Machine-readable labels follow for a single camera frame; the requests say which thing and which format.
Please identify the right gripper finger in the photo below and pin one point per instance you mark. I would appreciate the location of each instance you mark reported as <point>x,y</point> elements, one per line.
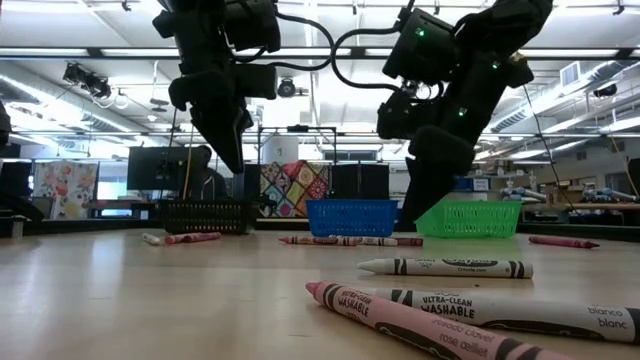
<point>432,185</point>
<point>405,200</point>

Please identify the red crayon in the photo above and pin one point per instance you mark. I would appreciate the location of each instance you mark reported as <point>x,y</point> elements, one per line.
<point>410,242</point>
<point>207,236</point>
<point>560,242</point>

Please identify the white crayon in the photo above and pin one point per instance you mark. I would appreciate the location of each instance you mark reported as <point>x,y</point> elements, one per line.
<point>450,268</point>
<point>151,239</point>
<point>500,312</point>
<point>372,241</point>

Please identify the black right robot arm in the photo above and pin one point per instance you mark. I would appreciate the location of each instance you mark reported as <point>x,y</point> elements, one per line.
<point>500,30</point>

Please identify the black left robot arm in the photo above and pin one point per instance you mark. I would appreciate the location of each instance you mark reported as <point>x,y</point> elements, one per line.
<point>210,25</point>

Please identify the white cylinder tank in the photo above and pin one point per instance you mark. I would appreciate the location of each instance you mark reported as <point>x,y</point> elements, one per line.
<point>280,150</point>

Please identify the blue storage bin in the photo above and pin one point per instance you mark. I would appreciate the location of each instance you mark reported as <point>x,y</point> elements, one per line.
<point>470,185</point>

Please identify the person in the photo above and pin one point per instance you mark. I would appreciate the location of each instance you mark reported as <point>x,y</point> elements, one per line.
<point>212,187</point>

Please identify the black cabinet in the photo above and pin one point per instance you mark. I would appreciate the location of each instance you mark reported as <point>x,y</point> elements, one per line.
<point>360,181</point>

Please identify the yellow pole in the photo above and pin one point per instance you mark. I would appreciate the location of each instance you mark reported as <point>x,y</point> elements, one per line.
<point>188,170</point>

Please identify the green plastic basket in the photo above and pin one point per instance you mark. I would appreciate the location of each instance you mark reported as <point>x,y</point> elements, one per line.
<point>475,220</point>

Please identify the blue plastic basket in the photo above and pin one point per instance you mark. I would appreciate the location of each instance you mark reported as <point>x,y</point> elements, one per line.
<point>350,217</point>

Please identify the colourful patchwork quilt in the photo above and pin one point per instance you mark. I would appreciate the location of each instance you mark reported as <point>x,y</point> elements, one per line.
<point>295,190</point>

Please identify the black plastic basket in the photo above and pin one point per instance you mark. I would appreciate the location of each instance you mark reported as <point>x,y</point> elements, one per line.
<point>210,217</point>

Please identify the black round overhead fixture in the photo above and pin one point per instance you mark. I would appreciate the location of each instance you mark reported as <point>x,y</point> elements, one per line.
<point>286,88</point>

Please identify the black monitor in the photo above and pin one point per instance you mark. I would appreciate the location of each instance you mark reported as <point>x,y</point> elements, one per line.
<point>150,170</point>

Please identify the white tubular device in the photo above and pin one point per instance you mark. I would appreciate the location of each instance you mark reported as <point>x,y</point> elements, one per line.
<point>520,193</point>
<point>607,194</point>

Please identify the black ceiling spotlights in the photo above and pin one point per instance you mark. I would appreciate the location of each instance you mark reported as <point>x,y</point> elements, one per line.
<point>87,80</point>

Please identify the black dome fixture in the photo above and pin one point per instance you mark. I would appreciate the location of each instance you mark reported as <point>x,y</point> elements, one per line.
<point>605,90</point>

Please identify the wooden workbench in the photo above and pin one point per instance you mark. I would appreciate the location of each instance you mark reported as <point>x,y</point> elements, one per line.
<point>600,205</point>

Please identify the floral cloth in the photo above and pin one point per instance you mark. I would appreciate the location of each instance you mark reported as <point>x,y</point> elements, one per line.
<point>65,190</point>

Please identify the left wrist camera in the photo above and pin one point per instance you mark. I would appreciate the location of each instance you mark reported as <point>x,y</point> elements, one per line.
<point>255,81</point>

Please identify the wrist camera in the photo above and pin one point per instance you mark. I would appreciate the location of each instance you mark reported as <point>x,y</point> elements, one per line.
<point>396,115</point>
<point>255,81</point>

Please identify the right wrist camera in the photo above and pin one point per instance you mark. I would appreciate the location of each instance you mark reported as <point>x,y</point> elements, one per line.
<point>396,115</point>

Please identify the white wall vent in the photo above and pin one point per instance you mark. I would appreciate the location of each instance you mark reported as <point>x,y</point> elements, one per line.
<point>570,74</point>

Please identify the black aluminium table frame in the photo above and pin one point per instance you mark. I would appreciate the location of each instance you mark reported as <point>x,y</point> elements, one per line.
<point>575,231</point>

